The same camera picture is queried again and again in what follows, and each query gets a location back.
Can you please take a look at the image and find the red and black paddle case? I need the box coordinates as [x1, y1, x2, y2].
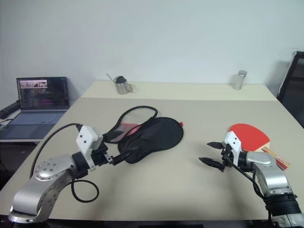
[102, 105, 185, 165]

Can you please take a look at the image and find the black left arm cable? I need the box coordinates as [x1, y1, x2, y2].
[29, 123, 100, 203]

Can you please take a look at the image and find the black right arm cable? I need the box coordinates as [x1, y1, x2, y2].
[222, 144, 271, 224]

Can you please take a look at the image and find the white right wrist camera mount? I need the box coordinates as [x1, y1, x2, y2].
[223, 131, 243, 166]

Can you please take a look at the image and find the black office chair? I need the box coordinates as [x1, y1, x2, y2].
[277, 51, 304, 130]

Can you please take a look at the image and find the black cylindrical device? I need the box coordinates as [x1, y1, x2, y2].
[0, 101, 21, 120]

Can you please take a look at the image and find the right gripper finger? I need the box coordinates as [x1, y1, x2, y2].
[207, 141, 225, 150]
[199, 157, 224, 169]

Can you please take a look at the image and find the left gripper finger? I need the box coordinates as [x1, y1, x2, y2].
[113, 153, 131, 166]
[112, 149, 134, 162]

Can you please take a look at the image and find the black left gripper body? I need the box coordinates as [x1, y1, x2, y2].
[90, 142, 114, 167]

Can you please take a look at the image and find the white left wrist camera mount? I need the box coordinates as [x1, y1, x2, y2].
[76, 125, 104, 171]

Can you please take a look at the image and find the stainless steel shaker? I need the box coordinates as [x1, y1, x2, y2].
[232, 70, 248, 91]

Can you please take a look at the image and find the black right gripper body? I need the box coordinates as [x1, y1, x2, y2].
[219, 142, 235, 172]

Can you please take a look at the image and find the red table tennis paddle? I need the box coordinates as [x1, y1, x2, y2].
[227, 123, 292, 171]

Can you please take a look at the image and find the stainless steel pitcher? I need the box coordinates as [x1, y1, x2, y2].
[114, 76, 134, 95]

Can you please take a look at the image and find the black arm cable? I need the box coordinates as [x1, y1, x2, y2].
[222, 144, 271, 224]
[29, 123, 100, 203]

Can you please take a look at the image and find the open grey laptop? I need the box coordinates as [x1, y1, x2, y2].
[0, 76, 70, 141]

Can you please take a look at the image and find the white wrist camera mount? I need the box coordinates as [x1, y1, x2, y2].
[76, 125, 104, 171]
[223, 131, 243, 166]

